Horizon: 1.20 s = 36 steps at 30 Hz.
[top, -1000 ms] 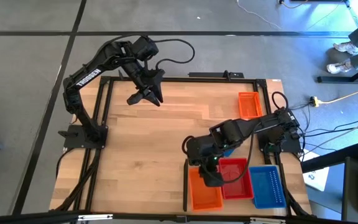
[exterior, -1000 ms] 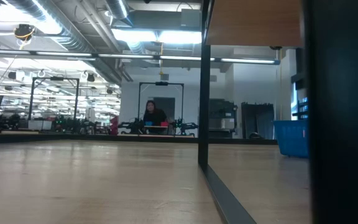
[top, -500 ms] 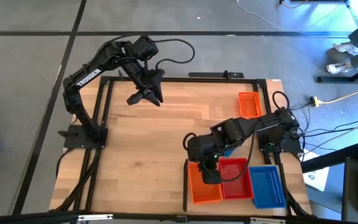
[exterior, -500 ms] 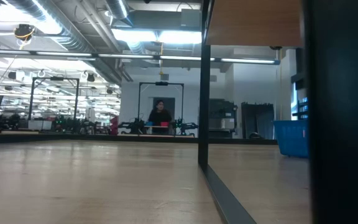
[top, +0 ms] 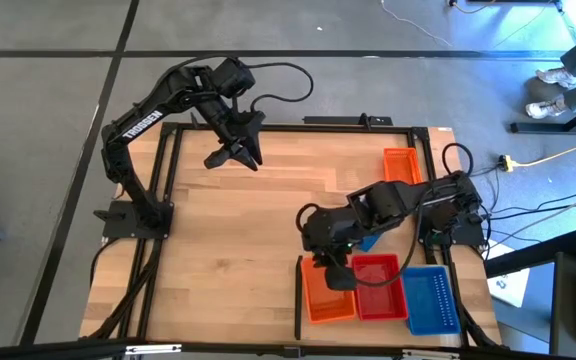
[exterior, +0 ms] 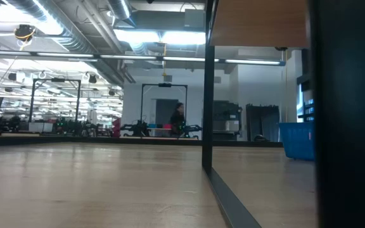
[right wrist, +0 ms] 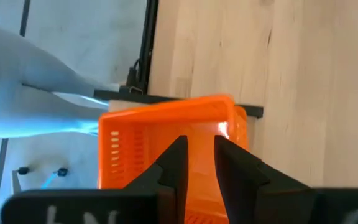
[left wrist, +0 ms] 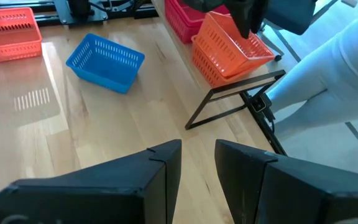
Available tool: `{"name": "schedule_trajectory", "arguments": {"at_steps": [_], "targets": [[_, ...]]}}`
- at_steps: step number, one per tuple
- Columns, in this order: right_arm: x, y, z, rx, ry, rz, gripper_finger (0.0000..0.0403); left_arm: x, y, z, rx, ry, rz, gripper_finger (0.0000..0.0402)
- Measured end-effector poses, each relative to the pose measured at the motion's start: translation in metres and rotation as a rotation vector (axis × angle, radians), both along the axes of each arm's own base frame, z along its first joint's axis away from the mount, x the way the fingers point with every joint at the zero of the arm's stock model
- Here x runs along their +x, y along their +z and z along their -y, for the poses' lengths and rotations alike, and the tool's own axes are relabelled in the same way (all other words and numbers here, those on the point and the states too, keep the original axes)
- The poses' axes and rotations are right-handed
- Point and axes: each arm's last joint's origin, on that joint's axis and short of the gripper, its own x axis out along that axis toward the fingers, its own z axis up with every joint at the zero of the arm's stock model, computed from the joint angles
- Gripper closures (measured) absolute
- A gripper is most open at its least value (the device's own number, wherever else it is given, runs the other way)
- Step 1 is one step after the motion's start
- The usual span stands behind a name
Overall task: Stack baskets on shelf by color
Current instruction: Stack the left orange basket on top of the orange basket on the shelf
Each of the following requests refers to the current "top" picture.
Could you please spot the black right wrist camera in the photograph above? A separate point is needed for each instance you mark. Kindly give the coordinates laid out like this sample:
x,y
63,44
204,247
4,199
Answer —
x,y
340,279

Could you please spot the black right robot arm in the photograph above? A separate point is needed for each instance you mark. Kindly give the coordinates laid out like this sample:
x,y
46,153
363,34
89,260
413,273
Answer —
x,y
393,200

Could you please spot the orange plastic basket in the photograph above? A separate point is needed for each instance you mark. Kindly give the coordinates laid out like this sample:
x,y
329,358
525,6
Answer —
x,y
328,305
402,162

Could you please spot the black aluminium table frame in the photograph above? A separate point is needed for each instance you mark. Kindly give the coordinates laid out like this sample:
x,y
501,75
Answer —
x,y
293,128

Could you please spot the red plastic basket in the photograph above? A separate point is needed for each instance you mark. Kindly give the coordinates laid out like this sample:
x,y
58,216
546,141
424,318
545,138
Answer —
x,y
380,300

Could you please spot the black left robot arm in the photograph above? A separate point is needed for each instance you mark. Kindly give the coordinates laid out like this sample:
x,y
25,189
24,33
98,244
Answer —
x,y
140,125

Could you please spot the blue plastic basket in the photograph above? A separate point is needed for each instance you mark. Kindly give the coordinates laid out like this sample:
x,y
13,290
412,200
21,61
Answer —
x,y
428,305
369,243

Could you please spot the white paper sheet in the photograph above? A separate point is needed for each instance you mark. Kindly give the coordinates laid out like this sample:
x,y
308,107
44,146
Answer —
x,y
510,290

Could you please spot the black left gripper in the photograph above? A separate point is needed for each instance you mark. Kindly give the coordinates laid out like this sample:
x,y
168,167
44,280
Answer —
x,y
230,127

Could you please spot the black camera rig crossbar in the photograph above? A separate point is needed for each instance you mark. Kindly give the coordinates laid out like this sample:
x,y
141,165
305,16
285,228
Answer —
x,y
43,350

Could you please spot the black slanted desk leg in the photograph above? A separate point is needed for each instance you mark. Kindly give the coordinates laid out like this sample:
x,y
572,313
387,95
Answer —
x,y
528,255

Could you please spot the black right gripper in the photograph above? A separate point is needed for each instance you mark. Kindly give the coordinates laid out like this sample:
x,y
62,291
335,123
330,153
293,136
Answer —
x,y
333,250

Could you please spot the black desk foot bar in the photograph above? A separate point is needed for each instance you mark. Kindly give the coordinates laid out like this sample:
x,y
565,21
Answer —
x,y
543,127

